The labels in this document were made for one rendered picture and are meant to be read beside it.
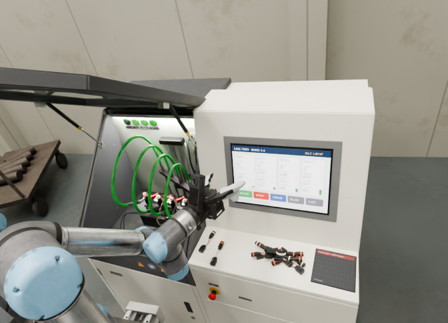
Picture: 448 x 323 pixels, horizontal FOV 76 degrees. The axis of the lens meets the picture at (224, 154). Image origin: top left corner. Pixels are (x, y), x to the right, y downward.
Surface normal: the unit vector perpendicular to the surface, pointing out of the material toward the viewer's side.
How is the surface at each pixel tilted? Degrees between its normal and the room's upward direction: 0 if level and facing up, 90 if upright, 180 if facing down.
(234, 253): 0
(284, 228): 76
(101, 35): 90
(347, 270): 0
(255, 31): 90
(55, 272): 83
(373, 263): 0
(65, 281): 83
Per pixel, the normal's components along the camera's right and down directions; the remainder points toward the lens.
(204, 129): -0.37, 0.37
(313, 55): -0.24, 0.59
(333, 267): -0.16, -0.81
